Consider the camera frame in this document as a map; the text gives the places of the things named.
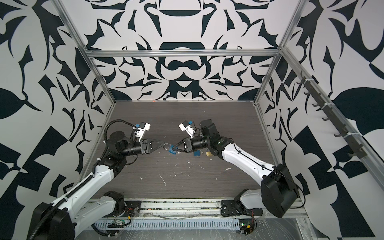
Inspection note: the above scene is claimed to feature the white slotted cable duct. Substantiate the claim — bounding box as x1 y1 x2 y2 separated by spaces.
95 219 242 231

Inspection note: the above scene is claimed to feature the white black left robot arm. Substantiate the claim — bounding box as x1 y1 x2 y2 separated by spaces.
27 119 165 240

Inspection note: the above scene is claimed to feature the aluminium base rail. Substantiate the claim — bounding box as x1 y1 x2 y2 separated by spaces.
79 197 308 219

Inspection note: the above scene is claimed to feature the grey wall hook rail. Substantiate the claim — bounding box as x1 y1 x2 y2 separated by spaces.
298 77 368 159

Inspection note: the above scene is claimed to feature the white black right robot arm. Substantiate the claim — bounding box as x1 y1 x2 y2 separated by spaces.
172 119 300 218

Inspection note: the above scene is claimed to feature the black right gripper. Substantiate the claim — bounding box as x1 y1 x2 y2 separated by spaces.
173 137 213 154

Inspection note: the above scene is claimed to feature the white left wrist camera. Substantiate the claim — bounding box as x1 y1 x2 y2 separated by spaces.
134 122 151 141

